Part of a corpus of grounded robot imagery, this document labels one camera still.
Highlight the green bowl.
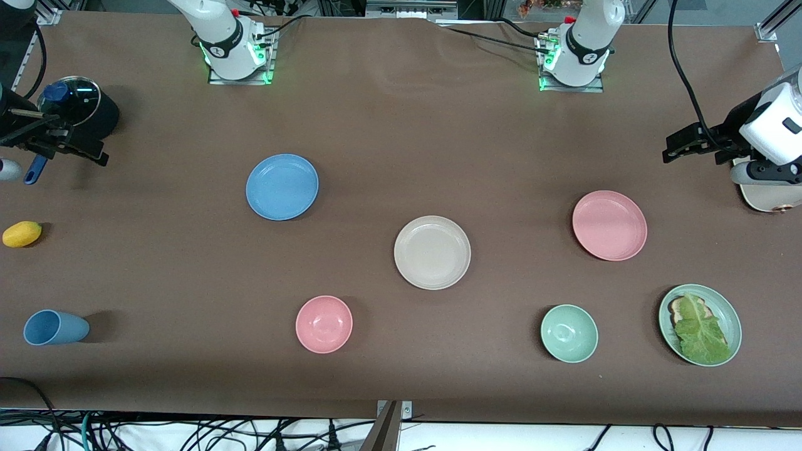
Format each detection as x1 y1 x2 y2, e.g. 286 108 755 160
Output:
540 304 599 364

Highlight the green plate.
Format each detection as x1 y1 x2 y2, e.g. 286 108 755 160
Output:
658 284 743 367

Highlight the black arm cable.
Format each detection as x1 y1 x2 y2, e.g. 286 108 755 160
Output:
22 25 48 101
667 0 721 151

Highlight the toasted bread slice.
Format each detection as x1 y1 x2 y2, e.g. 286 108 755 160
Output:
667 296 709 326

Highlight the aluminium frame profile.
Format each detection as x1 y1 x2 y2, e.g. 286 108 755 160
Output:
34 0 63 26
755 0 802 43

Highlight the pink bowl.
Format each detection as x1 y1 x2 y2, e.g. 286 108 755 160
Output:
295 295 353 355

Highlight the green lettuce leaf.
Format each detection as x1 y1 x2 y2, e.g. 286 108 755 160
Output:
674 292 732 365

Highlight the pink plate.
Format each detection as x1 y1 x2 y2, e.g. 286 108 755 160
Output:
571 190 648 262

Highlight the orange leafy object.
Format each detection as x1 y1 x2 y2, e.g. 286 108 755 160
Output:
519 0 568 18

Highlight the black pot with blue handle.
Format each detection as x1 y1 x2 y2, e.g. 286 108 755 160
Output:
24 75 120 185

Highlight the blue plate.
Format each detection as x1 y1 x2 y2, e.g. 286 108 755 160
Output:
246 153 320 221

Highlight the yellow lemon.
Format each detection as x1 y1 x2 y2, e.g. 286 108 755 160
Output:
2 220 43 249

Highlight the beige plate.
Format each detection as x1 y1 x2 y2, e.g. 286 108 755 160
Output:
393 215 472 291

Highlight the metal table bracket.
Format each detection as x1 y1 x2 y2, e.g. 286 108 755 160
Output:
360 400 414 451

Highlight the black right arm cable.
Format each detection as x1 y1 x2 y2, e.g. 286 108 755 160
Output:
22 25 48 101

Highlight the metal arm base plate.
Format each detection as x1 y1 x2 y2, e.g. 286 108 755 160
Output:
538 34 605 93
208 28 276 85

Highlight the black base cable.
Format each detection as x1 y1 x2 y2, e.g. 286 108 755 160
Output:
439 25 546 52
498 18 552 39
254 14 314 39

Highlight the glass lid with blue knob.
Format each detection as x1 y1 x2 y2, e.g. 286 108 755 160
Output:
36 76 102 129

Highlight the grey metal frame structure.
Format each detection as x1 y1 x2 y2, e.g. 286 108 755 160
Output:
365 0 459 21

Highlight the blue cup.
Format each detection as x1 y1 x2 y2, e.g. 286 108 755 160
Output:
23 309 90 346

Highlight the perforated metal rail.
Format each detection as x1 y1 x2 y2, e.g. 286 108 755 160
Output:
11 25 39 95

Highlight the beige rounded board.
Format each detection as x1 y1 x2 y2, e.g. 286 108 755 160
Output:
733 157 802 214

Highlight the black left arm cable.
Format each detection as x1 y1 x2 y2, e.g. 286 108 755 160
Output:
667 0 721 151

